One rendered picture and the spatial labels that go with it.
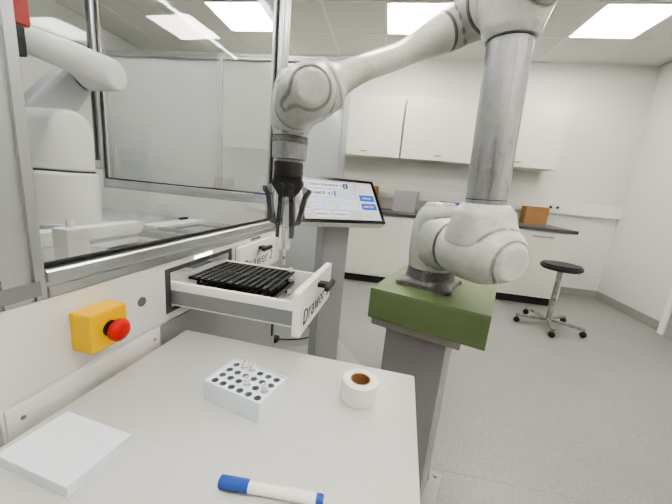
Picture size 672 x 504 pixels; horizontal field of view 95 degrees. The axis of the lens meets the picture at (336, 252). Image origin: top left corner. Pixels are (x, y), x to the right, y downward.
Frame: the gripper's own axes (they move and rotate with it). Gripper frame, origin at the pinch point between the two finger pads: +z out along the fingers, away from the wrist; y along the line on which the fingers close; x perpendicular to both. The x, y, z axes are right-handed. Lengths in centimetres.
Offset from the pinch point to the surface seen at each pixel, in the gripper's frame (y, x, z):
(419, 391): -46, -10, 49
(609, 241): -341, -333, 23
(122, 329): 19.7, 34.8, 12.8
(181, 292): 21.2, 14.0, 13.5
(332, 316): -10, -97, 65
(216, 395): 2.1, 35.6, 22.7
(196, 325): 22.8, 4.2, 27.1
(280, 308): -4.1, 17.2, 13.0
